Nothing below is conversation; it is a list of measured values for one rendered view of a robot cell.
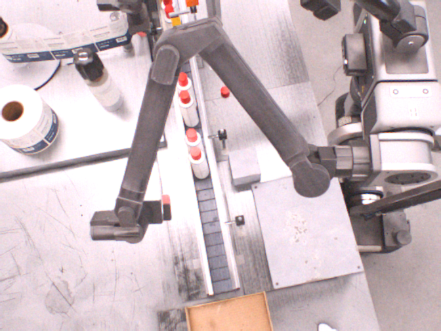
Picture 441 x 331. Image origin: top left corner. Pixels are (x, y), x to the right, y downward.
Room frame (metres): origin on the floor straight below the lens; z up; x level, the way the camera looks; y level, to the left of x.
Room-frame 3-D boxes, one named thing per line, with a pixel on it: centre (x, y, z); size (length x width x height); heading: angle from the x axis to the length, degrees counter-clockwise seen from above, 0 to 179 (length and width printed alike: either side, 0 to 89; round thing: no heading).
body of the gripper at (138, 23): (0.94, 0.24, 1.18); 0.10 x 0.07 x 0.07; 4
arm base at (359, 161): (0.29, -0.26, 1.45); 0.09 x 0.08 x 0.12; 173
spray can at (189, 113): (0.69, 0.12, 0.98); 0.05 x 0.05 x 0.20
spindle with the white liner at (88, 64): (0.81, 0.40, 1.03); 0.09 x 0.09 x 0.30
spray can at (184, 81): (0.75, 0.12, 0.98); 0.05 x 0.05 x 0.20
